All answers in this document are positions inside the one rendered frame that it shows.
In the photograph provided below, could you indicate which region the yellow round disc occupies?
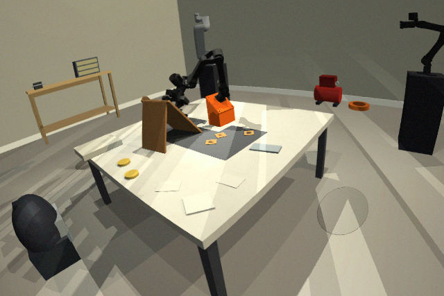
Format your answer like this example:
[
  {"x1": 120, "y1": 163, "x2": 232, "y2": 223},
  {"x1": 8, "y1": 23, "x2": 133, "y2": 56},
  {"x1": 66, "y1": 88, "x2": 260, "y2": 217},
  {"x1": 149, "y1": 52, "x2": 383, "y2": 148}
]
[
  {"x1": 118, "y1": 158, "x2": 130, "y2": 167},
  {"x1": 124, "y1": 169, "x2": 139, "y2": 180}
]

